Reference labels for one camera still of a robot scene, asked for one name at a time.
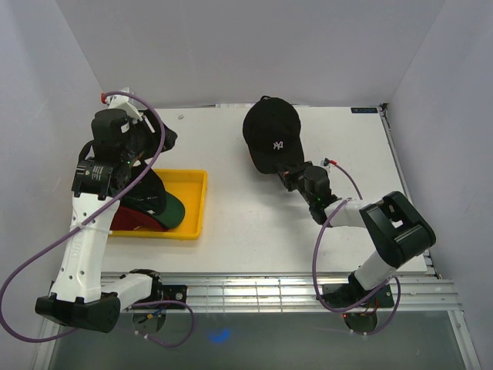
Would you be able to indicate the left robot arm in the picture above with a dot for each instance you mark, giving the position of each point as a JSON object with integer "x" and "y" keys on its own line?
{"x": 111, "y": 174}

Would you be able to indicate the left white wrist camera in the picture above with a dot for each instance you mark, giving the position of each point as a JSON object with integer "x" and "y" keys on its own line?
{"x": 122, "y": 102}

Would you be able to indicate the black cap white logo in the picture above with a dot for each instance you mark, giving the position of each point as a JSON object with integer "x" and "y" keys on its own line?
{"x": 271, "y": 130}

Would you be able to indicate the dark green baseball cap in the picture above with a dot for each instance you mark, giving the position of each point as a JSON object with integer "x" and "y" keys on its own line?
{"x": 149, "y": 196}

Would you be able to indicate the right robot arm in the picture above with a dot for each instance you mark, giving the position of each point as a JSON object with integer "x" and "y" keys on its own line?
{"x": 398, "y": 231}

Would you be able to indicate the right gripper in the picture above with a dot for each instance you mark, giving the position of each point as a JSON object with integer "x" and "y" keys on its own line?
{"x": 288, "y": 173}

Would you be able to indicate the yellow plastic tray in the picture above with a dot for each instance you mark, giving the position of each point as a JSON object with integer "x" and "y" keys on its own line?
{"x": 189, "y": 186}

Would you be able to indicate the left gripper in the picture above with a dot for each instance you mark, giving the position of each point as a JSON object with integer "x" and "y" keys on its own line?
{"x": 154, "y": 137}

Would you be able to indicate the red baseball cap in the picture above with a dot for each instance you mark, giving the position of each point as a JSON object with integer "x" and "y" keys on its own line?
{"x": 126, "y": 219}

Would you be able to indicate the aluminium frame rail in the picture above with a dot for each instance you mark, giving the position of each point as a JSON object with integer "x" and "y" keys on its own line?
{"x": 283, "y": 294}

